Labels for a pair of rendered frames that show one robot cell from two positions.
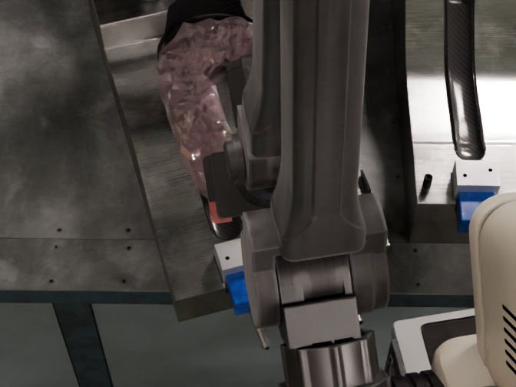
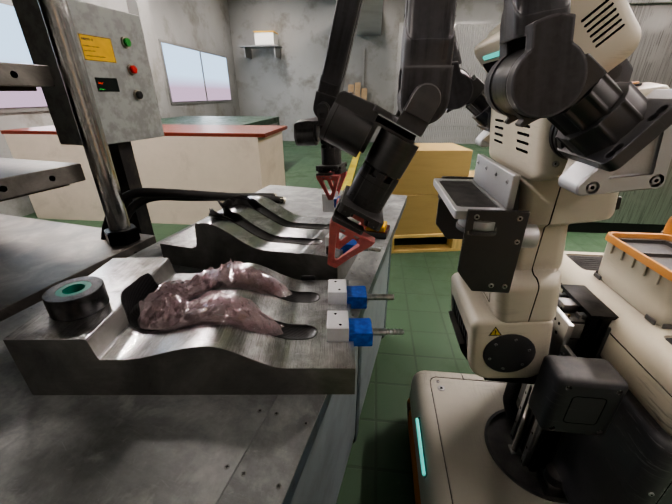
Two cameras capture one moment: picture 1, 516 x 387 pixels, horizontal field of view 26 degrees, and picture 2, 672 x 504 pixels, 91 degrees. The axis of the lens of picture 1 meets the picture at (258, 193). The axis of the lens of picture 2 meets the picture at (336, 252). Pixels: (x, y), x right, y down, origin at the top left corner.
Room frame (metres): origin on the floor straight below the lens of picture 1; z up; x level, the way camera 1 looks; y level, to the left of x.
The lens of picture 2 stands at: (0.52, 0.46, 1.22)
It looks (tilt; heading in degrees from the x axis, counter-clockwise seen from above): 25 degrees down; 286
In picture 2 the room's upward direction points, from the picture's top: straight up
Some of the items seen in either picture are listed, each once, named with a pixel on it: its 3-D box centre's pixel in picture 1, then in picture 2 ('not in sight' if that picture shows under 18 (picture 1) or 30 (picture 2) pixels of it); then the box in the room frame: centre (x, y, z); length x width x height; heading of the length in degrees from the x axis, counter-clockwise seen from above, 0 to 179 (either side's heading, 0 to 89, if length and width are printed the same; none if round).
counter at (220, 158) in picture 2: not in sight; (163, 171); (3.40, -2.56, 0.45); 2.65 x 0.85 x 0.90; 10
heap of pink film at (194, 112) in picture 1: (231, 88); (215, 293); (0.87, 0.03, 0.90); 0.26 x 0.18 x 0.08; 17
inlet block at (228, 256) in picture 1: (250, 298); (365, 331); (0.60, 0.01, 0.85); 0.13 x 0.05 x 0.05; 17
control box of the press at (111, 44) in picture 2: not in sight; (140, 225); (1.65, -0.54, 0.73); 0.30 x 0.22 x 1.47; 89
